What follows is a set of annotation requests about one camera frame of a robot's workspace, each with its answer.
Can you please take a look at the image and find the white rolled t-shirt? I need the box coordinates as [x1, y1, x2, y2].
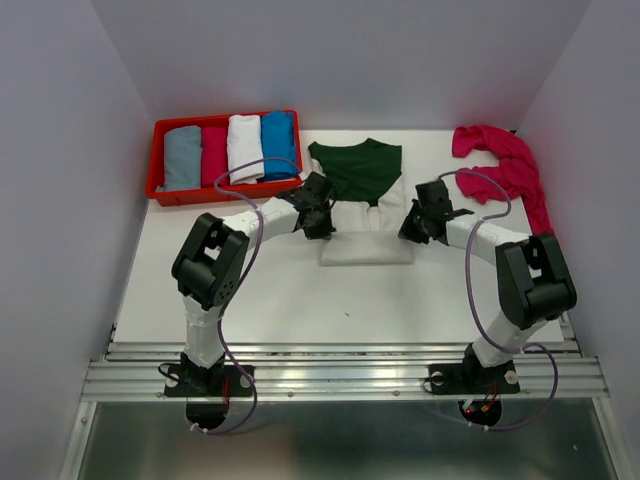
[227, 115, 264, 185]

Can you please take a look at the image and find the red plastic tray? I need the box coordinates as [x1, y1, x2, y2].
[145, 114, 302, 207]

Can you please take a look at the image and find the magenta crumpled t-shirt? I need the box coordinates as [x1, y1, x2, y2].
[452, 125, 554, 234]

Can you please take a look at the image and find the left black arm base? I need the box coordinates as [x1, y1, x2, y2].
[157, 353, 253, 401]

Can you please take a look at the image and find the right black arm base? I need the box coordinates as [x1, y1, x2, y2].
[422, 345, 520, 397]

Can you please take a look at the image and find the grey rolled t-shirt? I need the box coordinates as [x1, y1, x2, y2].
[156, 125, 202, 192]

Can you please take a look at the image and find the magenta rolled t-shirt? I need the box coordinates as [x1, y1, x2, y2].
[201, 127, 228, 188]

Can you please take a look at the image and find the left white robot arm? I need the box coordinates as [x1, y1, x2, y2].
[171, 173, 334, 394]

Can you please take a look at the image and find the cream and green t-shirt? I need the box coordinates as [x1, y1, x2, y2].
[308, 138, 413, 267]

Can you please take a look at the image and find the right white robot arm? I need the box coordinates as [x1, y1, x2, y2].
[398, 179, 577, 390]

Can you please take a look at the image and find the blue rolled t-shirt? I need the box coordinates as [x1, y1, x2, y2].
[261, 111, 298, 181]

